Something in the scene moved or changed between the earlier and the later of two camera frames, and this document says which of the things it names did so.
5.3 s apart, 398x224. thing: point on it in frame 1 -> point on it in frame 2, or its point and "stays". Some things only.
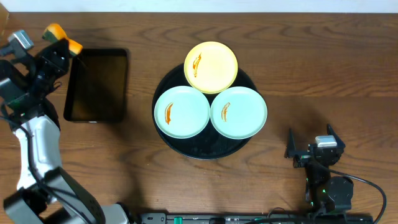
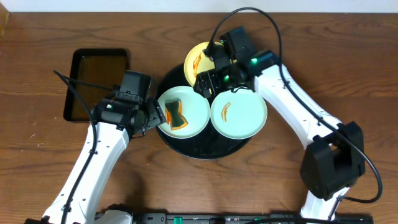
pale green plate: x=239 y=112 stays
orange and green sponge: x=55 y=32 -> x=173 y=114
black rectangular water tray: x=96 y=87 stays
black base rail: x=256 y=218 stays
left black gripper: x=58 y=51 -> x=154 y=114
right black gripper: x=291 y=148 -> x=203 y=78
